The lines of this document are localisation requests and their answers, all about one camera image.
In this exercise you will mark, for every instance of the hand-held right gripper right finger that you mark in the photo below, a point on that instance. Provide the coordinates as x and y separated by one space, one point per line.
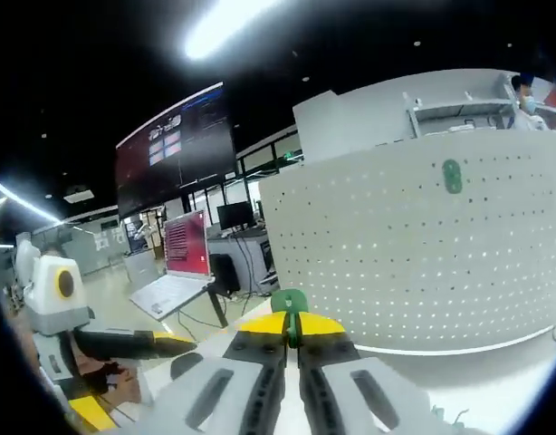
350 394

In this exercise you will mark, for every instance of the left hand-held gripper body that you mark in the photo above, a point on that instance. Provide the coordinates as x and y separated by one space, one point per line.
51 312

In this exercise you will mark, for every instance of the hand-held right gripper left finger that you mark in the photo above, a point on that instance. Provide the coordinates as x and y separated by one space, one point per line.
232 389

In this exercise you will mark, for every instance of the white perforated mounting plate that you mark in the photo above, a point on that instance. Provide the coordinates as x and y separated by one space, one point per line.
395 254

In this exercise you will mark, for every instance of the person's left hand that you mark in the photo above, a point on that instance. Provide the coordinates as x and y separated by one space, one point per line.
119 380

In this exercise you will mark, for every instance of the black computer tower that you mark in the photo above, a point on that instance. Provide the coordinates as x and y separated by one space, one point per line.
224 274

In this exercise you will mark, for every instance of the white laptop with pink screen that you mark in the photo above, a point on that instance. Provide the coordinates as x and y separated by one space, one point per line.
187 244

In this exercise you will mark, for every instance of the black computer monitor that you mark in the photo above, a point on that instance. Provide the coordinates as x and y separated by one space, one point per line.
235 216

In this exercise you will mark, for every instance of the white storage shelf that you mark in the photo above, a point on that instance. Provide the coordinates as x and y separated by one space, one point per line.
459 109

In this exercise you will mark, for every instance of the large dark wall screen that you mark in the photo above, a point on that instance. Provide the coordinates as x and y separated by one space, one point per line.
178 149

